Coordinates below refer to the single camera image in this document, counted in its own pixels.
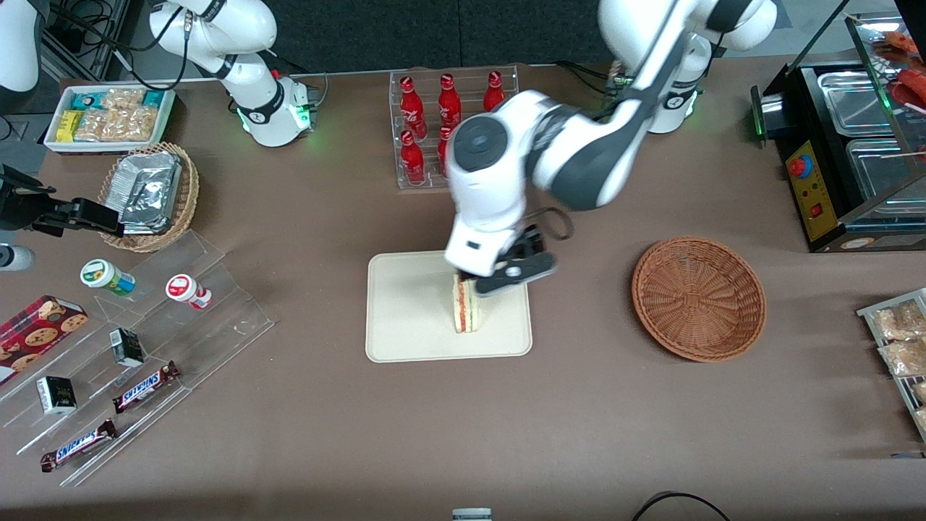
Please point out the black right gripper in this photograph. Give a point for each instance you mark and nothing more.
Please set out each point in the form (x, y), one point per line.
(22, 211)

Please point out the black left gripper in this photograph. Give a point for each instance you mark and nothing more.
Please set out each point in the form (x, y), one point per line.
(522, 250)

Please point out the triangular sandwich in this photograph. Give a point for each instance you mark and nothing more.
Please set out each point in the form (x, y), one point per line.
(466, 311)

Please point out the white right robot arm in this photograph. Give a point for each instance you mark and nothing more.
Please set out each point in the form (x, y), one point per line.
(253, 108)

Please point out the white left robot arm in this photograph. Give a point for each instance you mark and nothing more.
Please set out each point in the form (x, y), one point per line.
(492, 166)

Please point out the cream plastic tray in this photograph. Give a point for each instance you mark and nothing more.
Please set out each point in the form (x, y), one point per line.
(405, 318)

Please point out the tan oval wicker basket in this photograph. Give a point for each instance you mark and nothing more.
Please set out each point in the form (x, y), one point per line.
(186, 210)

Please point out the brown round wicker basket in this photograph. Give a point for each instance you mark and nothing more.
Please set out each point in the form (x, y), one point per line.
(698, 300)

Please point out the metal snack tray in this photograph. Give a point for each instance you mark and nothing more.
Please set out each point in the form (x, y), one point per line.
(903, 389)

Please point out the silver foil pack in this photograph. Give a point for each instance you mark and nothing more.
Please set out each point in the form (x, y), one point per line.
(148, 184)
(145, 229)

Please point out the green capped drink bottle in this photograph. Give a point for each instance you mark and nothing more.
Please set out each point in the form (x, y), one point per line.
(105, 276)

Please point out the white rectangular snack bin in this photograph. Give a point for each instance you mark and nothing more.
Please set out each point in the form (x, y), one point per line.
(52, 142)

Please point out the clear nut snack bag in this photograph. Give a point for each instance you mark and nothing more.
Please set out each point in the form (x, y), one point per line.
(132, 124)
(92, 125)
(124, 99)

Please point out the yellow snack packet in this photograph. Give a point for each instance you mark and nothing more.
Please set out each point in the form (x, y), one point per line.
(69, 126)

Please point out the clear acrylic bottle rack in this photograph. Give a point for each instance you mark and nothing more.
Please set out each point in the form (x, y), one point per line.
(430, 184)

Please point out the red capped drink bottle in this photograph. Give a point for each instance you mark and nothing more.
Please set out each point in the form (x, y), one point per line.
(184, 289)

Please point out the teal snack packet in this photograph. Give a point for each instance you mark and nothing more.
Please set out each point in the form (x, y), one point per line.
(87, 100)
(153, 99)

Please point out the red cola bottle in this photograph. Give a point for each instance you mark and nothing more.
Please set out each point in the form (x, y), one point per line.
(411, 108)
(494, 90)
(412, 163)
(449, 105)
(443, 148)

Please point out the red plaid cookie box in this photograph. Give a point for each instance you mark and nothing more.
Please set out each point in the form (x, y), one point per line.
(36, 336)

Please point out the clear acrylic stepped stand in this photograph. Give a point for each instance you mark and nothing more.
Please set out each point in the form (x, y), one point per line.
(217, 318)

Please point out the Snickers chocolate bar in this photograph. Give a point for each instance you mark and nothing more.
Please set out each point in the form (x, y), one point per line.
(145, 387)
(78, 446)

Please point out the small black white carton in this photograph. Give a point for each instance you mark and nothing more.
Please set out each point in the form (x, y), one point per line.
(56, 395)

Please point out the small grey device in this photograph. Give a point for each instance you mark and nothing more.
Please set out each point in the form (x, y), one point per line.
(472, 514)

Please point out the red round knob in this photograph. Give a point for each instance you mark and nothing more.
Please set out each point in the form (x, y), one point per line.
(800, 167)

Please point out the black hot food case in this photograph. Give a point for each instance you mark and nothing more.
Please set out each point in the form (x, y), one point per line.
(810, 199)

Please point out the stainless steel pan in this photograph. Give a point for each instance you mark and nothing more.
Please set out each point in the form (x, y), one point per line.
(854, 101)
(882, 170)

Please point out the clear cracker snack bag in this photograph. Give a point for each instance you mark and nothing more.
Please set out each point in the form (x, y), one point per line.
(922, 420)
(919, 393)
(901, 322)
(904, 358)

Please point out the thin blue object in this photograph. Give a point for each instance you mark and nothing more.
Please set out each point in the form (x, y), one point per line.
(908, 455)

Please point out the red glazed food piece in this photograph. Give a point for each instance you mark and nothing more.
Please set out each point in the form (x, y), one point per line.
(897, 42)
(910, 92)

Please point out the grey metal frame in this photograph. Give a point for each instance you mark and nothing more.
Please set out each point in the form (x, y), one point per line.
(108, 36)

